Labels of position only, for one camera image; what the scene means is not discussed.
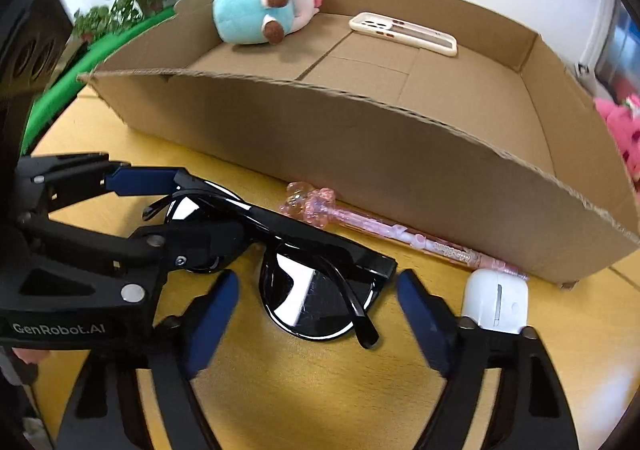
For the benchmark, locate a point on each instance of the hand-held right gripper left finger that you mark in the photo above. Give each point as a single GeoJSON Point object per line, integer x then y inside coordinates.
{"type": "Point", "coordinates": [215, 320]}

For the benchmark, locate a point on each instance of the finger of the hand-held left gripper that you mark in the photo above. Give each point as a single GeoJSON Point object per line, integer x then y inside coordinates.
{"type": "Point", "coordinates": [200, 240]}
{"type": "Point", "coordinates": [140, 180]}

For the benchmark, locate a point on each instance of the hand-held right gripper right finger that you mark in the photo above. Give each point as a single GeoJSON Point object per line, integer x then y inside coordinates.
{"type": "Point", "coordinates": [425, 320]}

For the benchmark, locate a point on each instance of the black sunglasses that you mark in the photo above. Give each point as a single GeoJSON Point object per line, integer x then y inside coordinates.
{"type": "Point", "coordinates": [310, 290]}

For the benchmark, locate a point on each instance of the brown cardboard box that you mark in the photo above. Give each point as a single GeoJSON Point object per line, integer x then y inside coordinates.
{"type": "Point", "coordinates": [400, 154]}

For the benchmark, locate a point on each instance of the person's left hand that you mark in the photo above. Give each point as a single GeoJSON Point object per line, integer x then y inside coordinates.
{"type": "Point", "coordinates": [30, 356]}

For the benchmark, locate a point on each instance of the white earbud case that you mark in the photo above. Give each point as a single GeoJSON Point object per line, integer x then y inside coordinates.
{"type": "Point", "coordinates": [492, 295]}

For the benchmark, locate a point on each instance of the pink glitter pen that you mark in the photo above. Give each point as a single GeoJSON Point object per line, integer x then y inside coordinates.
{"type": "Point", "coordinates": [350, 217]}

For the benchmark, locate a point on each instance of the teal pink pig plush toy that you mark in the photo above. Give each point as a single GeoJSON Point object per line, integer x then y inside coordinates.
{"type": "Point", "coordinates": [240, 14]}

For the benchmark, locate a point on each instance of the pink strawberry plush toy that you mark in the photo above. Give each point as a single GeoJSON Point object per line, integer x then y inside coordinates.
{"type": "Point", "coordinates": [622, 129]}

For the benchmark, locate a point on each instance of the beige clear phone case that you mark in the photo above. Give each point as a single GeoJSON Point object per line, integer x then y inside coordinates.
{"type": "Point", "coordinates": [367, 22]}

